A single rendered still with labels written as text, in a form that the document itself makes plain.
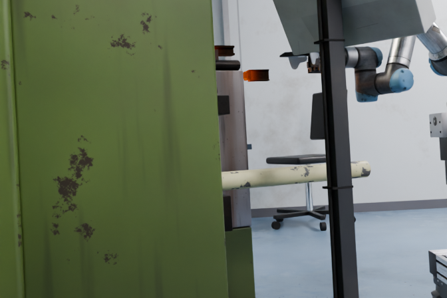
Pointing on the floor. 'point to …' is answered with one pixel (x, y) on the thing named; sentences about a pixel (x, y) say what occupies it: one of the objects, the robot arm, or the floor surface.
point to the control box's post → (338, 133)
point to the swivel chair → (317, 128)
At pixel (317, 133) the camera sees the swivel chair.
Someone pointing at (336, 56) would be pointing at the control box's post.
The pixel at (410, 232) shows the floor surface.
